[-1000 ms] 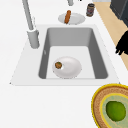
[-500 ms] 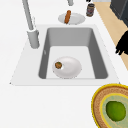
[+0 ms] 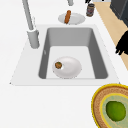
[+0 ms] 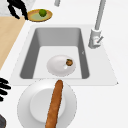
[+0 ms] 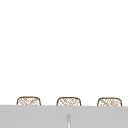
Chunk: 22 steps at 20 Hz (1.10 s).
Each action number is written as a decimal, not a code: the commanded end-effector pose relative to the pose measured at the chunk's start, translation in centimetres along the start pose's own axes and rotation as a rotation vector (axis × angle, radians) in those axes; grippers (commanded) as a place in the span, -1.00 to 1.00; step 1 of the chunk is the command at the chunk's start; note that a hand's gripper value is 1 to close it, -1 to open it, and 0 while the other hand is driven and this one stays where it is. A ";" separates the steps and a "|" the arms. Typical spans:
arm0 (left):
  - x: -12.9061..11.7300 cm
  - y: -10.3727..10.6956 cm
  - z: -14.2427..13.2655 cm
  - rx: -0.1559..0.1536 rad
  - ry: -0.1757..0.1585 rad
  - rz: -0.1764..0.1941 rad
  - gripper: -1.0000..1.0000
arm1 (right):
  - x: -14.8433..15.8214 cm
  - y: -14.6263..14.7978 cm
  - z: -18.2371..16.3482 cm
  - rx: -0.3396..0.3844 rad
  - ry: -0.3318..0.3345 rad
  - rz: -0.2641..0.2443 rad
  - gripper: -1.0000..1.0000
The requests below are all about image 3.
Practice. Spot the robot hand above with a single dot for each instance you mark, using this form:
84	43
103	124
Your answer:
122	46

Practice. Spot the grey soap dispenser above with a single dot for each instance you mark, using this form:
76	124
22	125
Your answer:
70	2

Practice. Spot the green round fruit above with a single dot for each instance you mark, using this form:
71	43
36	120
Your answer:
116	111

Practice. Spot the yellow brown rimmed plate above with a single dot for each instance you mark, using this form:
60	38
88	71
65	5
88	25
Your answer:
100	106

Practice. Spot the dark can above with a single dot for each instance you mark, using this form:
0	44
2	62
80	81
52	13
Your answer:
90	10

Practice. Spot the small brown round food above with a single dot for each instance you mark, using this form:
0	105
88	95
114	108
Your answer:
58	65

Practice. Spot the orange sausage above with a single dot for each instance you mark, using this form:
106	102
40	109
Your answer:
67	16

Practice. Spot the white plate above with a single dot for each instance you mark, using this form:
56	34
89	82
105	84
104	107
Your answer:
75	19
68	68

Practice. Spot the grey tap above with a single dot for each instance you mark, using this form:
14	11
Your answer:
32	30

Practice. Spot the grey sink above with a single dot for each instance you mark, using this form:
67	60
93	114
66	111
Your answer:
70	50

